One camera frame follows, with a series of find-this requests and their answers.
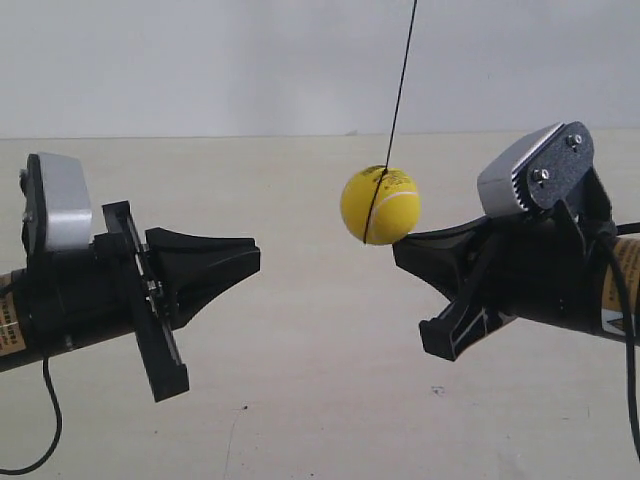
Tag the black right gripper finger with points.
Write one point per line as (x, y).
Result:
(443, 264)
(463, 237)

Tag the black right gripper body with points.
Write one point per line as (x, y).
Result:
(551, 272)

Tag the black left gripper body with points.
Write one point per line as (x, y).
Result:
(82, 297)

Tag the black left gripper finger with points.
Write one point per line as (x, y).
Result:
(194, 278)
(174, 248)

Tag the yellow tennis ball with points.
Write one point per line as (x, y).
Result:
(380, 206)

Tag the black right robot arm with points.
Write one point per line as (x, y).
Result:
(619, 300)

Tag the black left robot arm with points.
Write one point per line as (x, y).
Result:
(18, 340)

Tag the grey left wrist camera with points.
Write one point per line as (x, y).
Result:
(57, 215)

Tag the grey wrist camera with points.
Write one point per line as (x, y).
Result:
(536, 171)
(57, 215)

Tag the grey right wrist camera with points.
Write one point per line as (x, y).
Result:
(536, 171)

